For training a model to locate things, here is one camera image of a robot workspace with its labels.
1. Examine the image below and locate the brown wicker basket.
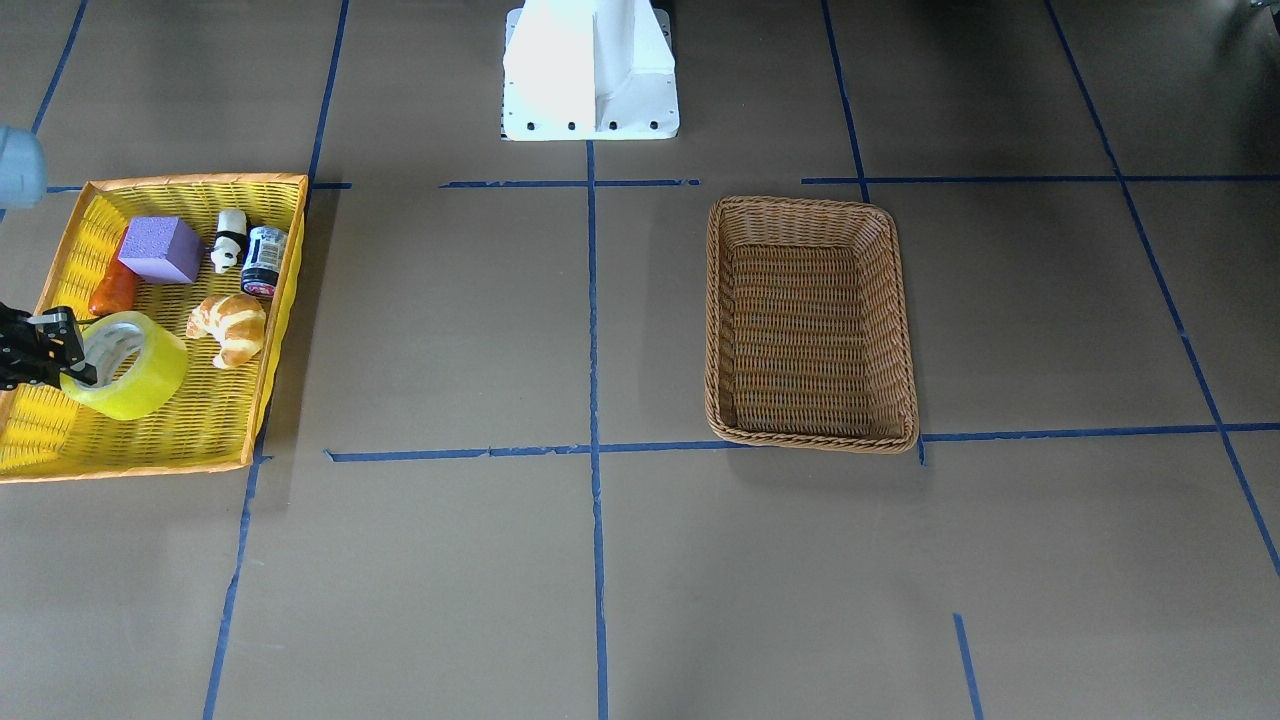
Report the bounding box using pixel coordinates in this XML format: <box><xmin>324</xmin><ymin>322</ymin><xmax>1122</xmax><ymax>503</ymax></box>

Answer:
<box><xmin>704</xmin><ymin>196</ymin><xmax>920</xmax><ymax>454</ymax></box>

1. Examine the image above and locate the toy panda figure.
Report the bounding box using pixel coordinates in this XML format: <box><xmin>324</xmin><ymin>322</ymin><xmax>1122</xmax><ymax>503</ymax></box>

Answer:
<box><xmin>209</xmin><ymin>208</ymin><xmax>250</xmax><ymax>274</ymax></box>

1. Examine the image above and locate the toy croissant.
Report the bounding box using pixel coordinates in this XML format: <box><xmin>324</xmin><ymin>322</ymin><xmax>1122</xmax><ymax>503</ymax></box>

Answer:
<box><xmin>184</xmin><ymin>293</ymin><xmax>268</xmax><ymax>370</ymax></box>

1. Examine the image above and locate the toy carrot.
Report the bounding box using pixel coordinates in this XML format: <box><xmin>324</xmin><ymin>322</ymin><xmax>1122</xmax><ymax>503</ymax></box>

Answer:
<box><xmin>87</xmin><ymin>234</ymin><xmax>140</xmax><ymax>316</ymax></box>

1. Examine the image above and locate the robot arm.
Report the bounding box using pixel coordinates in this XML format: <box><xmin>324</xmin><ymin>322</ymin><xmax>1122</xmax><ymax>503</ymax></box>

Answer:
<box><xmin>1</xmin><ymin>126</ymin><xmax>99</xmax><ymax>392</ymax></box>

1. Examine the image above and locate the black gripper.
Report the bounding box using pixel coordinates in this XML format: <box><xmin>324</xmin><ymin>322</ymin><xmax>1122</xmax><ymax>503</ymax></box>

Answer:
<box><xmin>1</xmin><ymin>304</ymin><xmax>99</xmax><ymax>391</ymax></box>

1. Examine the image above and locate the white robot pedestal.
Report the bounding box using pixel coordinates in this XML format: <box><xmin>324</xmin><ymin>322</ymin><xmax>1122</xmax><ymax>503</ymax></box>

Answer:
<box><xmin>500</xmin><ymin>1</ymin><xmax>681</xmax><ymax>142</ymax></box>

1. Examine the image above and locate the yellow tape roll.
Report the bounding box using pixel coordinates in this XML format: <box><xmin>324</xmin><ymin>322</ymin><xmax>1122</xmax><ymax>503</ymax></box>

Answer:
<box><xmin>60</xmin><ymin>311</ymin><xmax>189</xmax><ymax>421</ymax></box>

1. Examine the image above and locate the purple foam cube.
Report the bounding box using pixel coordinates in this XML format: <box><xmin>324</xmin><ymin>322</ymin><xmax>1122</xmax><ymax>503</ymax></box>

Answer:
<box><xmin>116</xmin><ymin>217</ymin><xmax>204</xmax><ymax>284</ymax></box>

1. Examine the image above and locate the yellow plastic basket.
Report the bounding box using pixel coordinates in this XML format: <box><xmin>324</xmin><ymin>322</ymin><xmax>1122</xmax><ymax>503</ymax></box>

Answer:
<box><xmin>1</xmin><ymin>173</ymin><xmax>310</xmax><ymax>483</ymax></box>

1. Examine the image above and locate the small black labelled can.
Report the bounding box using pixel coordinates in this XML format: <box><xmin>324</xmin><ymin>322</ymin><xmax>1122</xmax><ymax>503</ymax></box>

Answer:
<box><xmin>239</xmin><ymin>225</ymin><xmax>288</xmax><ymax>299</ymax></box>

